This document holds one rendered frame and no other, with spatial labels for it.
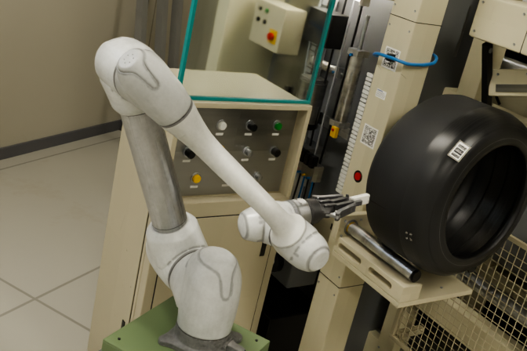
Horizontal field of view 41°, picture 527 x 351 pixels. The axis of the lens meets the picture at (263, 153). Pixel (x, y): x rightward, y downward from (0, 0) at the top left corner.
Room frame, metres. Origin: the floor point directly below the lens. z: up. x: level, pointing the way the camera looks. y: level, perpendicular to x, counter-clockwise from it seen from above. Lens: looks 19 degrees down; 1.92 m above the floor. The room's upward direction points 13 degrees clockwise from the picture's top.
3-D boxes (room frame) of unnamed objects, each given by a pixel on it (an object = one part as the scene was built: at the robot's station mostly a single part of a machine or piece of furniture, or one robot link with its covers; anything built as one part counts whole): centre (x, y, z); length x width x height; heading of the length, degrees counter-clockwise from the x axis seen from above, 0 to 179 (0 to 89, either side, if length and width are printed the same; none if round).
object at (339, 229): (2.46, -0.47, 0.90); 0.40 x 0.03 x 0.10; 127
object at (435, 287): (2.32, -0.58, 0.80); 0.37 x 0.36 x 0.02; 127
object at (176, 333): (1.68, 0.04, 0.78); 0.22 x 0.18 x 0.06; 70
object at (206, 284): (1.70, 0.06, 0.92); 0.18 x 0.16 x 0.22; 36
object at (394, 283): (2.23, -0.47, 0.84); 0.36 x 0.09 x 0.06; 37
